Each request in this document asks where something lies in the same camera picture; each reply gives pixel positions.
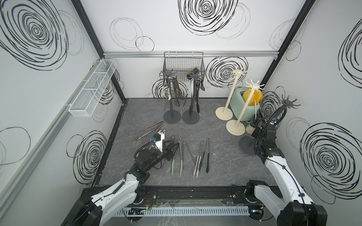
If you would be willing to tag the cream rack stand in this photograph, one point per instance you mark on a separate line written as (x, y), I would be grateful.
(224, 113)
(236, 127)

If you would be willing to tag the cream rack stand front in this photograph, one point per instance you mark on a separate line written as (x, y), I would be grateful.
(236, 127)

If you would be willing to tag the dark grey rack stand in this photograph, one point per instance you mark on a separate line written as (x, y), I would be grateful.
(246, 143)
(192, 115)
(171, 116)

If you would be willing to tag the black wire basket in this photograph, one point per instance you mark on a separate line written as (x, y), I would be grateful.
(183, 63)

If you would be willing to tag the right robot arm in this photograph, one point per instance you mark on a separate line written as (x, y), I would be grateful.
(294, 207)

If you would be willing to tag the white handled steel tongs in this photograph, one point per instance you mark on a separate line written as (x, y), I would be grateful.
(169, 88)

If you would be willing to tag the cream tipped tongs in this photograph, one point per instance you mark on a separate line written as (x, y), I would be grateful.
(196, 169)

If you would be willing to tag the cream rack stand rear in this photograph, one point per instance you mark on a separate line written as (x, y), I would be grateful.
(224, 113)

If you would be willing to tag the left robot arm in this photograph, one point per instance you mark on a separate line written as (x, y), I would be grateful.
(97, 209)

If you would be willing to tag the white wire shelf basket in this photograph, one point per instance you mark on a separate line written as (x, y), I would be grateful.
(95, 85)

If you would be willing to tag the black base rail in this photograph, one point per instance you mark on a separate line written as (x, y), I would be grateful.
(153, 194)

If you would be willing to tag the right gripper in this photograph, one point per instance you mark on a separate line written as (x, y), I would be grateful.
(255, 131)

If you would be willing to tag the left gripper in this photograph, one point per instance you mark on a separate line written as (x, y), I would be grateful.
(168, 154)

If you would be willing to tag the black silicone tongs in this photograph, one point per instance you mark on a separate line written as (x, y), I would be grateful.
(176, 91)

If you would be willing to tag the slim black tongs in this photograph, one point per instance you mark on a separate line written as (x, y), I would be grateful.
(208, 155)

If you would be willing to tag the black ring tongs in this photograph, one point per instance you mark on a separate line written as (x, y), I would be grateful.
(194, 75)

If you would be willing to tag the green tipped tongs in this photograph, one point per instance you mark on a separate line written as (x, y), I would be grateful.
(180, 148)

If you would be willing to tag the grey cable duct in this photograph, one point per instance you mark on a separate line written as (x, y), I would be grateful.
(185, 211)

